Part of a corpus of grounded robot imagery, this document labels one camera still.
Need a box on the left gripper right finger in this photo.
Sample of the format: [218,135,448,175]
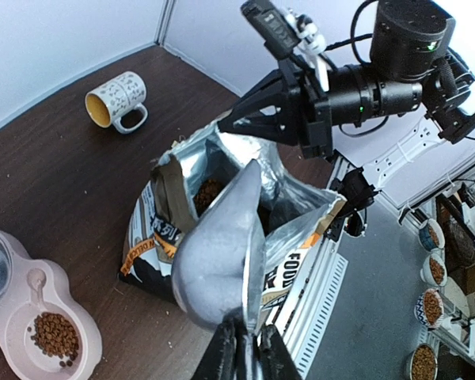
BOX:
[259,325,301,380]

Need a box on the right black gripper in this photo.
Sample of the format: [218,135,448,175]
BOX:
[217,59,333,158]

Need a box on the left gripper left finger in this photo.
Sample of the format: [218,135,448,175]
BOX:
[192,319,237,380]

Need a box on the metal scoop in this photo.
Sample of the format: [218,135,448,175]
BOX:
[169,158,267,337]

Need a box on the dog food bag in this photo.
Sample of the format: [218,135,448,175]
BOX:
[120,123,346,331]

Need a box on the pink double pet bowl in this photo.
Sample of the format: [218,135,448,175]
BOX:
[0,231,102,379]

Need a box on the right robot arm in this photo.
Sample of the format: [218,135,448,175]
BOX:
[218,1,475,158]

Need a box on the dog food kibble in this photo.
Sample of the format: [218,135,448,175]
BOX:
[27,311,79,368]

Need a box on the kibble bowl four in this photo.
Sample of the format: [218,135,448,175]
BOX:
[408,344,438,380]

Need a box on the kibble bowl three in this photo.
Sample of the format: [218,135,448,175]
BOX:
[413,288,444,329]

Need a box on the patterned ceramic mug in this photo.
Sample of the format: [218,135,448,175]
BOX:
[85,71,149,135]

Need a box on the kibble bowl two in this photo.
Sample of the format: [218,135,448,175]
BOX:
[420,253,447,287]

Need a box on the kibble bowl one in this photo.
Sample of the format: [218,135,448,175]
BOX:
[418,218,446,252]

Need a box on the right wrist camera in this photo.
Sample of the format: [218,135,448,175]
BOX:
[239,0,329,92]

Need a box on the front aluminium rail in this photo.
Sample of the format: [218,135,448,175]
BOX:
[280,154,365,377]

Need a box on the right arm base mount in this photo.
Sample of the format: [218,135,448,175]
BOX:
[325,167,378,241]

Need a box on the right aluminium frame post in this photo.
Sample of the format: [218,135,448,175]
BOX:
[154,0,177,46]

